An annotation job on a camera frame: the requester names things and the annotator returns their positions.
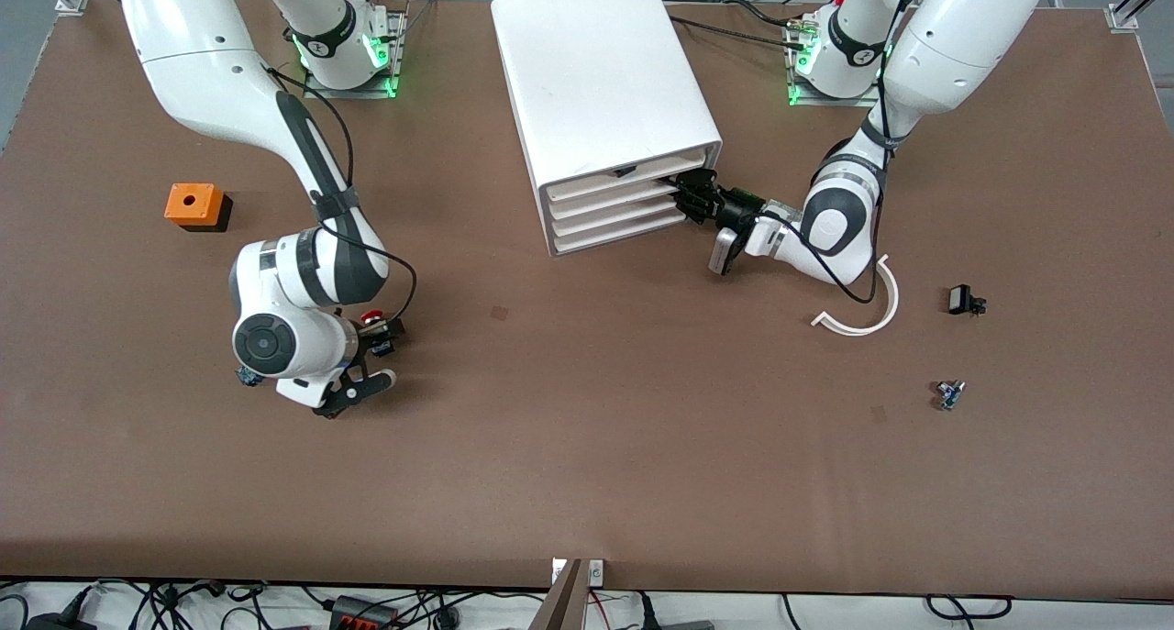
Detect red push button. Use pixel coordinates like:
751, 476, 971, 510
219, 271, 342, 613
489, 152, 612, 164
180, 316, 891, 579
360, 309, 397, 356

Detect white cabinet drawer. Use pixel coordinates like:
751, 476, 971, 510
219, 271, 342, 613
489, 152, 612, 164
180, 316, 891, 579
554, 213, 685, 254
543, 150, 709, 202
548, 179, 687, 220
551, 197, 685, 237

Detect white drawer cabinet shell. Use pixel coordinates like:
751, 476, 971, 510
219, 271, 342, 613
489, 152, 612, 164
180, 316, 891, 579
491, 0, 724, 258

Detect orange box with hole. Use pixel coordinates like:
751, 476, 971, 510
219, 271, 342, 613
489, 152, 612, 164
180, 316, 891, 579
165, 183, 233, 233

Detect black power strip red switches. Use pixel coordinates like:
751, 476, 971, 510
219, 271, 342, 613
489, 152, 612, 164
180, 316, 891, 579
330, 595, 397, 630

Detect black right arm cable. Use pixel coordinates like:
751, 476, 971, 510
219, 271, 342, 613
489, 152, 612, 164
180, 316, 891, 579
264, 64, 418, 333

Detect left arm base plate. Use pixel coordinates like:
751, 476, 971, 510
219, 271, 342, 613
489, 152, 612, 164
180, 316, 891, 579
786, 16, 883, 108

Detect white C-shaped bracket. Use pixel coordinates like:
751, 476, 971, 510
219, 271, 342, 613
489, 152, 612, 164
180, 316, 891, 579
812, 254, 900, 337

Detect black table cable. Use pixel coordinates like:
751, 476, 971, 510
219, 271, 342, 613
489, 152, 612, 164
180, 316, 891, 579
668, 14, 808, 51
725, 0, 819, 29

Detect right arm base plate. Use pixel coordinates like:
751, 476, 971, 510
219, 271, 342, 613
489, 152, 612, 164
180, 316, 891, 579
303, 11, 407, 101

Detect brown wooden post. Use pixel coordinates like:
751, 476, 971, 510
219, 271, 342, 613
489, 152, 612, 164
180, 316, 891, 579
530, 559, 588, 630

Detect black looped floor cable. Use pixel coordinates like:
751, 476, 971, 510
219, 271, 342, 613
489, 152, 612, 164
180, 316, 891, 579
925, 594, 1013, 621

